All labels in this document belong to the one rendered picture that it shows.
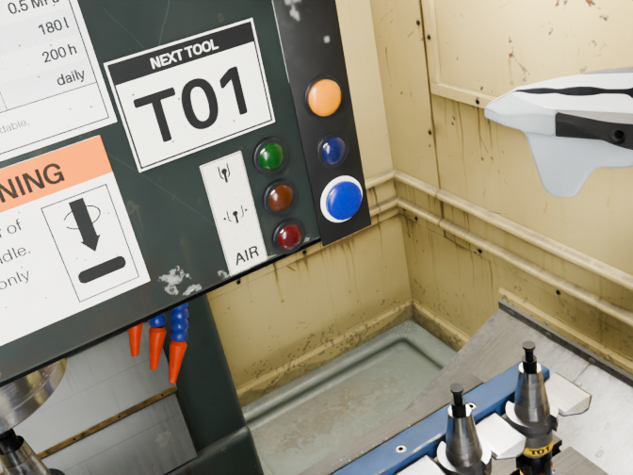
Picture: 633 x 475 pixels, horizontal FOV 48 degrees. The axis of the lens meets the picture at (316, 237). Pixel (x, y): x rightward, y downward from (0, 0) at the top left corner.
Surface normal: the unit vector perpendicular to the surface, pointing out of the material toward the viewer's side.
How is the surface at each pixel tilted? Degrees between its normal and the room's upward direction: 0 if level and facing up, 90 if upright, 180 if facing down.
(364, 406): 0
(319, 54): 90
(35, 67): 90
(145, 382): 88
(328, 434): 0
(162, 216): 90
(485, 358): 24
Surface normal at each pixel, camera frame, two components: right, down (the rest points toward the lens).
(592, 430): -0.51, -0.62
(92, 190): 0.50, 0.34
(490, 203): -0.85, 0.37
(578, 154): -0.53, 0.50
